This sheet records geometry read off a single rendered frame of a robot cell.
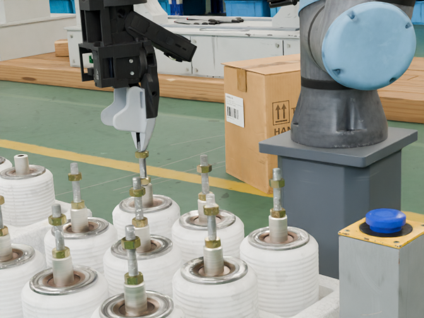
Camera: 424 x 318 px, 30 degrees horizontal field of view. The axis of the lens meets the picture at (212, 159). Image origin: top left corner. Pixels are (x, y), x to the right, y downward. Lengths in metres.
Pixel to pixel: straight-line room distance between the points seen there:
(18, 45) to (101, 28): 3.23
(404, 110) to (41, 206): 1.63
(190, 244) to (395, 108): 1.77
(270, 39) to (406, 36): 1.99
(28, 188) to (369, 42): 0.60
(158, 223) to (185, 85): 2.14
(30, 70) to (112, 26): 2.86
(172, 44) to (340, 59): 0.23
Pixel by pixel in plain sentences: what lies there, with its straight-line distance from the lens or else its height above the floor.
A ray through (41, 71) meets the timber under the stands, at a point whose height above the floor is 0.06.
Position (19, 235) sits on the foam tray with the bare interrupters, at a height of 0.18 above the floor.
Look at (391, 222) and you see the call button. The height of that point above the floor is 0.33.
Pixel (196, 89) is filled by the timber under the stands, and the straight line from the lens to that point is 3.17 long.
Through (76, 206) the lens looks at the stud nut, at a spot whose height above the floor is 0.29.
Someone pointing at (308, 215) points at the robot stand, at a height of 0.19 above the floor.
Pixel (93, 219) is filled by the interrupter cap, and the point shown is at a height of 0.25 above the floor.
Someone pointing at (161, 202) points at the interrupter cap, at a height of 0.25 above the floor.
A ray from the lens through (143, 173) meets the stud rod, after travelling 1.11.
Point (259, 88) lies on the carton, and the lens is 1.91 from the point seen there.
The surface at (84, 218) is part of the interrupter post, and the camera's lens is 1.04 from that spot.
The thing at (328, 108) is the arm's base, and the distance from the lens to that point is 1.19.
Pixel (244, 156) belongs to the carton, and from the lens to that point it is 2.04.
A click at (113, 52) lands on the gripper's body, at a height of 0.48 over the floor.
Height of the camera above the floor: 0.60
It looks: 15 degrees down
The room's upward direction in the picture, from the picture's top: 3 degrees counter-clockwise
